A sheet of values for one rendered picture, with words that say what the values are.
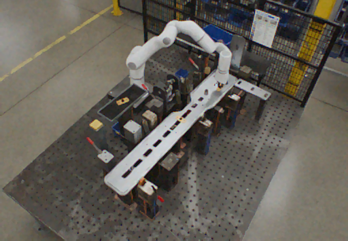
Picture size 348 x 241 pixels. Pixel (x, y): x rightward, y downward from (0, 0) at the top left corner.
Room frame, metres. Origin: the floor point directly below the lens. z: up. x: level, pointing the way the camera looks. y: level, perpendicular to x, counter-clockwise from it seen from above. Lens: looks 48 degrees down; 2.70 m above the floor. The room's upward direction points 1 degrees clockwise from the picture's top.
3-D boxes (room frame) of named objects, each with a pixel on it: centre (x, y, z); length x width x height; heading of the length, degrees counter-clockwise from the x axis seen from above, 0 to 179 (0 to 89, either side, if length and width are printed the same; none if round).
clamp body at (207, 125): (1.41, -0.25, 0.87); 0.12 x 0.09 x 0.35; 53
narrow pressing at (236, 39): (2.05, -0.52, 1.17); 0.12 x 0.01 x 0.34; 53
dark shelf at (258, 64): (2.31, -0.45, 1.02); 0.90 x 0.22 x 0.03; 53
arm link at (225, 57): (1.82, -0.40, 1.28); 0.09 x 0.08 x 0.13; 166
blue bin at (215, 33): (2.34, -0.41, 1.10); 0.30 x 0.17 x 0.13; 48
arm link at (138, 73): (2.00, 0.28, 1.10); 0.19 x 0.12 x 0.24; 167
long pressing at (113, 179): (1.45, -0.07, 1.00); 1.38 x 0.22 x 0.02; 143
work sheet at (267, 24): (2.23, -0.77, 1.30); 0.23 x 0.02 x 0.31; 53
